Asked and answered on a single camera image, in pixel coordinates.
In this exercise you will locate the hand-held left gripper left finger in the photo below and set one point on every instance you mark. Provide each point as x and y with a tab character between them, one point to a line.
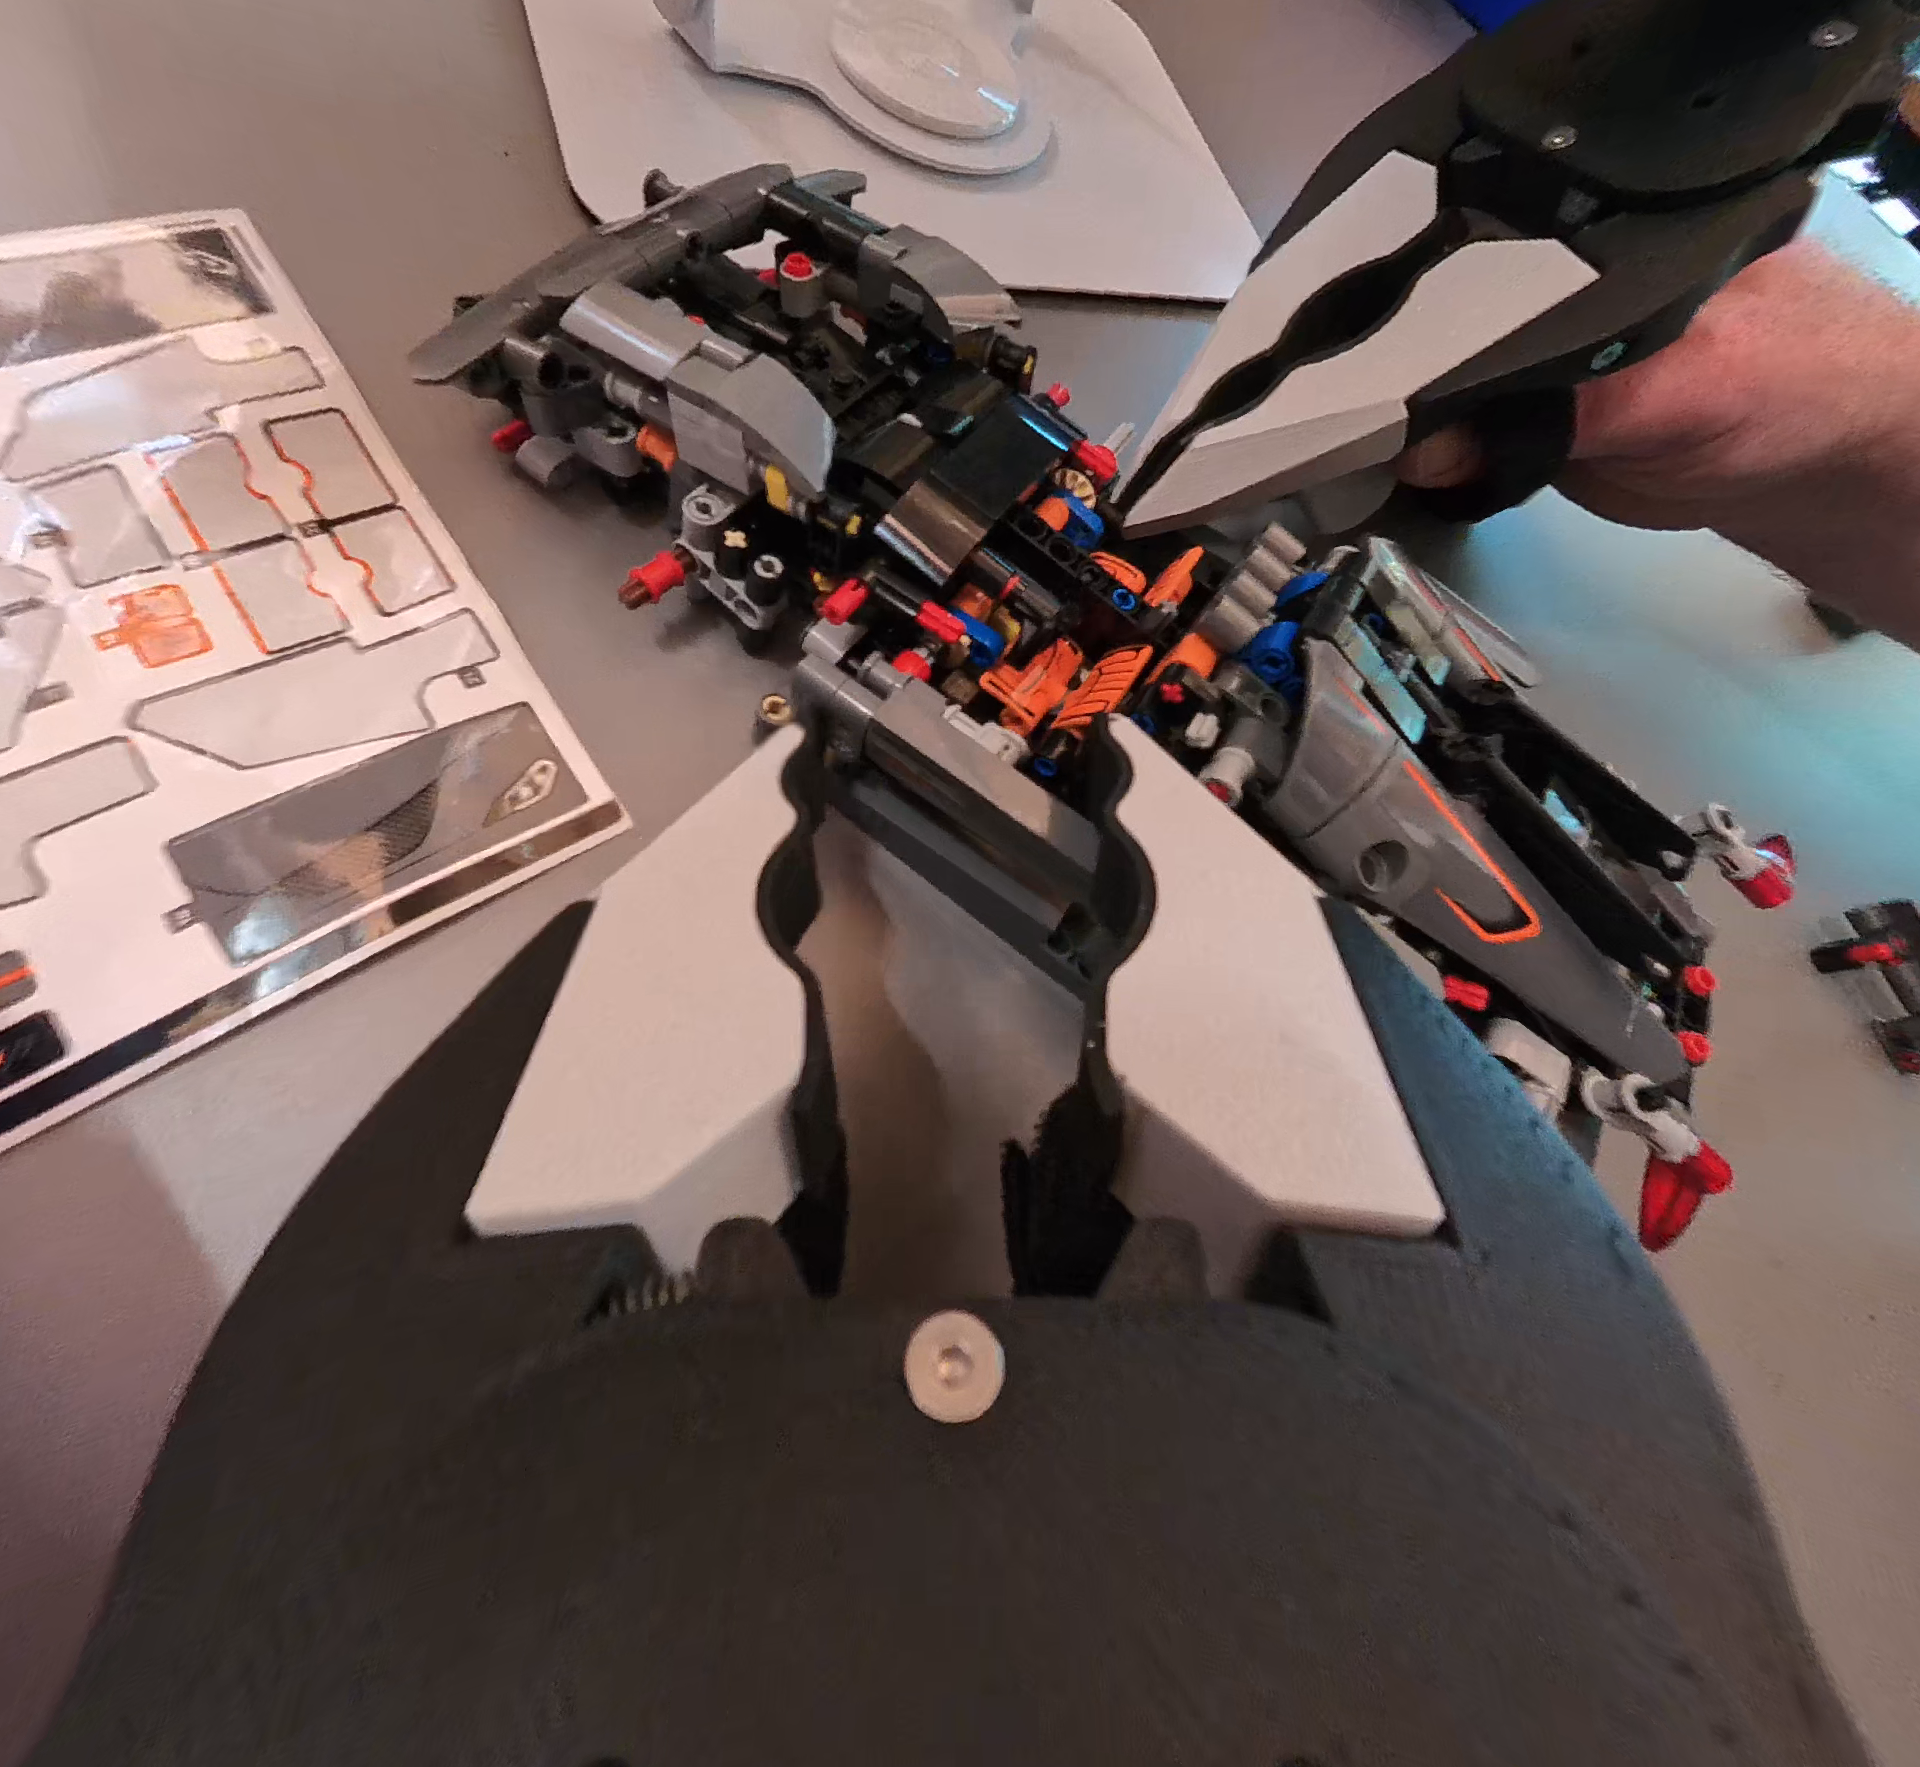
675	1048

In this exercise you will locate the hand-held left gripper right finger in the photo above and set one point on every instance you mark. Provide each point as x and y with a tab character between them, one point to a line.
1260	1048

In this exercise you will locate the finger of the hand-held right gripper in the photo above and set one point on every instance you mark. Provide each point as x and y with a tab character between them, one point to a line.
1351	419
1337	237

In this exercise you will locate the grey black lego car model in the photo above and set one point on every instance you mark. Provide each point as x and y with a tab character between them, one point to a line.
975	478

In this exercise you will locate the grey lego subassembly red pins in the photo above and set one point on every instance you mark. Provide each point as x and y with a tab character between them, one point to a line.
1881	972

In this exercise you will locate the lego sticker sheet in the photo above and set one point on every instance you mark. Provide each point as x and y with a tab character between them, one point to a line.
270	627

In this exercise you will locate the person's right hand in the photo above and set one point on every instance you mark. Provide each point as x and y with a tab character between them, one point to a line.
1770	401

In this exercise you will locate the white stand with metal arms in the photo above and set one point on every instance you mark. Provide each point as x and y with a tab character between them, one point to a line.
1052	116

